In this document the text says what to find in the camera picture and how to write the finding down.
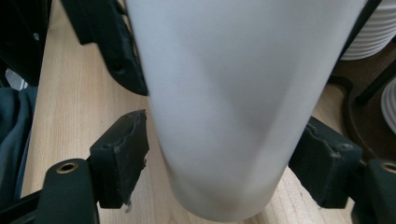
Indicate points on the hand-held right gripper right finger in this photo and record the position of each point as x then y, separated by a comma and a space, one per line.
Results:
323, 161

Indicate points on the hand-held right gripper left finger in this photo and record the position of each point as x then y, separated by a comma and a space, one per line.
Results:
120, 155

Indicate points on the brown wooden black-rod cup rack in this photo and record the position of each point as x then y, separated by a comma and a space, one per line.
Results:
364, 124

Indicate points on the white paper cup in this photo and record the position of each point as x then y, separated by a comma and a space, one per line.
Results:
236, 109

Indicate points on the blue grey clothing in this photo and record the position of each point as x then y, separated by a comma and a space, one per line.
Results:
14, 130

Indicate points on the white plate stack near camera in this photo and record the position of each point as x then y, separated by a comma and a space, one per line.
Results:
372, 34

